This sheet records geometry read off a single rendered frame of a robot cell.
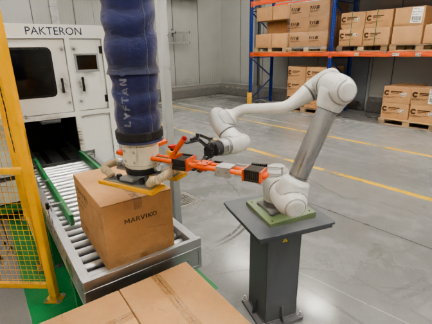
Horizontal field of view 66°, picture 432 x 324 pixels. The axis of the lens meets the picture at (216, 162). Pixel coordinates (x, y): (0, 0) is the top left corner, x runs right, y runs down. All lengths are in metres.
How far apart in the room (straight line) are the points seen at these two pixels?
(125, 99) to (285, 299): 1.58
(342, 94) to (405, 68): 8.17
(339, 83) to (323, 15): 7.67
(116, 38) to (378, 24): 7.58
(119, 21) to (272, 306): 1.84
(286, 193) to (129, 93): 0.90
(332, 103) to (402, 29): 6.84
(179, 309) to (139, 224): 0.51
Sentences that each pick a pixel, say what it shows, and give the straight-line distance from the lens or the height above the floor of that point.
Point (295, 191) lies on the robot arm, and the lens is 1.73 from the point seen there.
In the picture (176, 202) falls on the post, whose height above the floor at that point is 0.59.
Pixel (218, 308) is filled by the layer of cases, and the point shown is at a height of 0.54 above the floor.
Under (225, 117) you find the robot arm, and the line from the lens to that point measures 1.80.
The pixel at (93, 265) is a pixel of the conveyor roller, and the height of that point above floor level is 0.54.
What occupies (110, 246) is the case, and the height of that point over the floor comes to 0.71.
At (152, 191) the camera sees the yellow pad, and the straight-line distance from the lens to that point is 1.52.
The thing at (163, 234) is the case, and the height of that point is 0.68.
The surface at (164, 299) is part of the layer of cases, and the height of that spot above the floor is 0.54.
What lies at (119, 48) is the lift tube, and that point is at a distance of 1.50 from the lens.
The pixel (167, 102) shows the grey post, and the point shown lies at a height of 0.98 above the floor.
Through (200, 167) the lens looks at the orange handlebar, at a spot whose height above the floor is 1.21.
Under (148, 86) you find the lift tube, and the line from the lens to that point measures 1.53.
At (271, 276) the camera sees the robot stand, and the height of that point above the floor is 0.38.
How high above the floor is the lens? 1.69
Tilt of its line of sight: 19 degrees down
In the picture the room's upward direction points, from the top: 1 degrees counter-clockwise
